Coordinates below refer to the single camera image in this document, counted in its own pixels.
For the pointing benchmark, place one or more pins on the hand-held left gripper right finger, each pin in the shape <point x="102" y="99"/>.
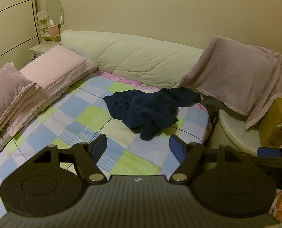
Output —
<point x="176" y="147"/>

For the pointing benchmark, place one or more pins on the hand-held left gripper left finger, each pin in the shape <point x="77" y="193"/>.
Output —
<point x="99" y="146"/>

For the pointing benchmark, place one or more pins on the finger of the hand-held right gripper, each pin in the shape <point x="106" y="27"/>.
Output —
<point x="268" y="152"/>

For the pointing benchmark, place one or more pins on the dark blue sweater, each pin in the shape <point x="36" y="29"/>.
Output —
<point x="143" y="109"/>

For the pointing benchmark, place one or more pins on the yellow cardboard box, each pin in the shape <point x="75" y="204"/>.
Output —
<point x="276" y="123"/>

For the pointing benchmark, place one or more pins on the white round bedside table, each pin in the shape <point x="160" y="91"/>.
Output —
<point x="231" y="128"/>

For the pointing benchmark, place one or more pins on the checkered bed sheet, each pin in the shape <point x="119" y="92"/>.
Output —
<point x="60" y="123"/>

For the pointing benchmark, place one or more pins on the mauve fleece blanket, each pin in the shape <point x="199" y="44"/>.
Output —
<point x="236" y="76"/>

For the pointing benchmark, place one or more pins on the pink pillow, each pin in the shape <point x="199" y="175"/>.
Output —
<point x="57" y="68"/>

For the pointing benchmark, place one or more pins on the cream padded headboard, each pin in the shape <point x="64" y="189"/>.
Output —
<point x="136" y="61"/>

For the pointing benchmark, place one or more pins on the mauve velvet pillow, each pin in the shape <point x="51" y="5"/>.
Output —
<point x="8" y="90"/>

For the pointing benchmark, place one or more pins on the white dressing table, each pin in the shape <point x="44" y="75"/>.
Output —
<point x="40" y="48"/>

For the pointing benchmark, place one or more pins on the pink storage box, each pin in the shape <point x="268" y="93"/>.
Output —
<point x="53" y="30"/>

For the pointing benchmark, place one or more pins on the small cosmetics shelf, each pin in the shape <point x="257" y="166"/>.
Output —
<point x="43" y="25"/>

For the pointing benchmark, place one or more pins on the oval mirror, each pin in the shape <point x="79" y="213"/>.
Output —
<point x="53" y="7"/>

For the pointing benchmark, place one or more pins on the cream wardrobe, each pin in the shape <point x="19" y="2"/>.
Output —
<point x="10" y="16"/>

